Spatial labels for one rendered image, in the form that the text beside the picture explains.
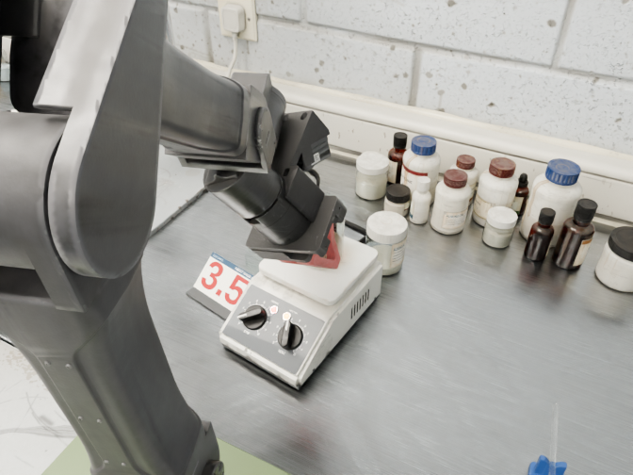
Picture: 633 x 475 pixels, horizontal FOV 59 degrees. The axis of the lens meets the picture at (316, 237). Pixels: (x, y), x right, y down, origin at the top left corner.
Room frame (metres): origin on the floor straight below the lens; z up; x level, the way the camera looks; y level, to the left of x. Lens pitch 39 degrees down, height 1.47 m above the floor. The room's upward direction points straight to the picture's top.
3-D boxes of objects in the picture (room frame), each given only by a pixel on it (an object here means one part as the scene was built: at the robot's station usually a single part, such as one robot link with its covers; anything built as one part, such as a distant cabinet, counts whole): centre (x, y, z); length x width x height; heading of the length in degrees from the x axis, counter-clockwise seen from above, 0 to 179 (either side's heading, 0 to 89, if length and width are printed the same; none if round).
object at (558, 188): (0.71, -0.37, 0.96); 0.07 x 0.07 x 0.13
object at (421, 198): (0.75, -0.17, 0.94); 0.03 x 0.03 x 0.08
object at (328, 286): (0.55, 0.00, 0.98); 0.12 x 0.12 x 0.01; 55
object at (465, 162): (0.81, -0.25, 0.94); 0.05 x 0.05 x 0.09
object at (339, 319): (0.53, 0.01, 0.94); 0.22 x 0.13 x 0.08; 145
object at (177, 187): (0.85, 0.31, 0.91); 0.30 x 0.20 x 0.01; 153
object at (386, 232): (0.64, -0.10, 0.94); 0.06 x 0.06 x 0.08
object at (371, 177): (0.84, -0.10, 0.93); 0.06 x 0.06 x 0.07
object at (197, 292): (0.57, 0.13, 0.92); 0.09 x 0.06 x 0.04; 51
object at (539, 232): (0.66, -0.34, 0.94); 0.03 x 0.03 x 0.08
